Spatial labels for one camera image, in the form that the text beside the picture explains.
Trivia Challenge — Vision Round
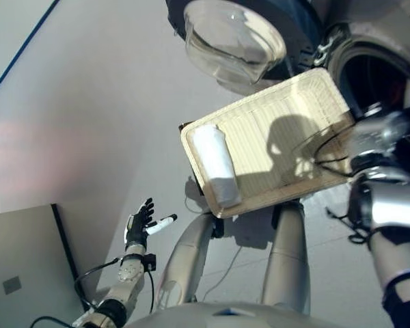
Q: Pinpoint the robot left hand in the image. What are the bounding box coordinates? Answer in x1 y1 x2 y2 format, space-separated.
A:
124 197 178 254

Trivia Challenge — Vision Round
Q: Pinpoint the round glass washing machine door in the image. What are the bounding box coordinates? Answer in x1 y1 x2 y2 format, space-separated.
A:
165 0 324 94

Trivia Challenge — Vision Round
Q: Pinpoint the grey front-load washing machine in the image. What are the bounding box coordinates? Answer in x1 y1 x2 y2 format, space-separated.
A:
312 0 410 119

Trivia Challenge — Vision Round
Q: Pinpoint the glossy brown stool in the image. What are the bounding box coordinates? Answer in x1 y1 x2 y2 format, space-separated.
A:
178 122 206 198

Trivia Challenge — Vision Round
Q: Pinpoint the white rolled cloth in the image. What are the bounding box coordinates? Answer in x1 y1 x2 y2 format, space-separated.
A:
190 124 242 208

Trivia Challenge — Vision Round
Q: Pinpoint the white panel with black edge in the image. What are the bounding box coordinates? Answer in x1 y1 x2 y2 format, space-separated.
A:
0 202 87 328

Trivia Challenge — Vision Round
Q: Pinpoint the silver robot torso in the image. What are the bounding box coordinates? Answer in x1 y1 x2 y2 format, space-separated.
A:
122 301 392 328

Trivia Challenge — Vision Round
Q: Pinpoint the silver robot right leg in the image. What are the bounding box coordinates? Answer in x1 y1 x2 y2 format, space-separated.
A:
261 200 312 315

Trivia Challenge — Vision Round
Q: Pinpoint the cream wicker basket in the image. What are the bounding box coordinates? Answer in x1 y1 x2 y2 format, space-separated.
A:
180 67 359 220

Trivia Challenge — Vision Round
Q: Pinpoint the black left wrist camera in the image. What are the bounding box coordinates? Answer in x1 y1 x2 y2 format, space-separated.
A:
143 253 158 272

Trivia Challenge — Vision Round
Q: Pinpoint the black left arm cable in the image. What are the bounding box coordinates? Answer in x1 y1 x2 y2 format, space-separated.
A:
29 256 155 328

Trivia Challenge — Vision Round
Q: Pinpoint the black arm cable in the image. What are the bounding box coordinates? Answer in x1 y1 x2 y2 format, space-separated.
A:
293 126 375 244
29 256 155 328

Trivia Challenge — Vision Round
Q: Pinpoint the grey square wall socket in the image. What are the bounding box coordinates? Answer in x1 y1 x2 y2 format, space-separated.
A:
2 275 23 296

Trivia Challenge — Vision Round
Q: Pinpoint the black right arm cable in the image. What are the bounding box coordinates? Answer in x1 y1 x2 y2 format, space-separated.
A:
293 126 375 244

